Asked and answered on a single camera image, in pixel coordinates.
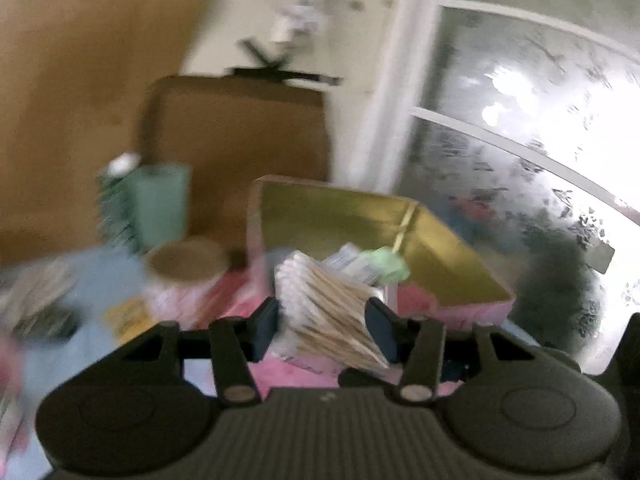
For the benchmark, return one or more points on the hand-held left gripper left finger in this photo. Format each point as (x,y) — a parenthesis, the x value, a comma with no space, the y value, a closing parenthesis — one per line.
(265,327)

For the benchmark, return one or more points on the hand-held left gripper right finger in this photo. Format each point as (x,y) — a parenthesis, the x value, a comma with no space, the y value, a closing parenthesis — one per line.
(382,330)

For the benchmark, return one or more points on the pink fuzzy sock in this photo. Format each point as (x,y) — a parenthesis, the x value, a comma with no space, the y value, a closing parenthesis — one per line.
(417,300)

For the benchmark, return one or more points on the cotton swab pack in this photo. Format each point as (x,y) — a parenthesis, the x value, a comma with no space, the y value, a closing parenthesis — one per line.
(325,310)

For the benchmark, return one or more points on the light green cloth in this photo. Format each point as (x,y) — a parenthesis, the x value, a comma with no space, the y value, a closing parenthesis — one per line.
(387,262)

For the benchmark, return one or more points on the round lidded jar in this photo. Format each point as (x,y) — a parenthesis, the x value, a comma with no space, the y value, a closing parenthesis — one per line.
(185,260)

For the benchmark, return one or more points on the teal plastic cup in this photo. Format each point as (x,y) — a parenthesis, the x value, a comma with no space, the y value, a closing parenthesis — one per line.
(157,205)

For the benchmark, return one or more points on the printed blanket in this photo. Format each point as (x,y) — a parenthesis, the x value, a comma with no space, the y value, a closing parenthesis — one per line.
(90,270)

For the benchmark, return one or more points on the green drink carton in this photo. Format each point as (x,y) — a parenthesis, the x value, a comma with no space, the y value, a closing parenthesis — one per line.
(112,210)

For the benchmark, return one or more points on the brown chair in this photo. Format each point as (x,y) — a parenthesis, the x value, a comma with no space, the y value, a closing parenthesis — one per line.
(240,130)

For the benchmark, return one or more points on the frosted glass window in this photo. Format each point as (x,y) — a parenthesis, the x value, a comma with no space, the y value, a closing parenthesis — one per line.
(500,160)

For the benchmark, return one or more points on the black tape cross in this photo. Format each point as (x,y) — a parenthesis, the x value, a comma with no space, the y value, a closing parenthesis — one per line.
(280,74)

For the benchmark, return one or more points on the brown cardboard sheet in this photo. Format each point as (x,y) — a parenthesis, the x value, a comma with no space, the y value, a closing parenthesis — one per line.
(75,85)

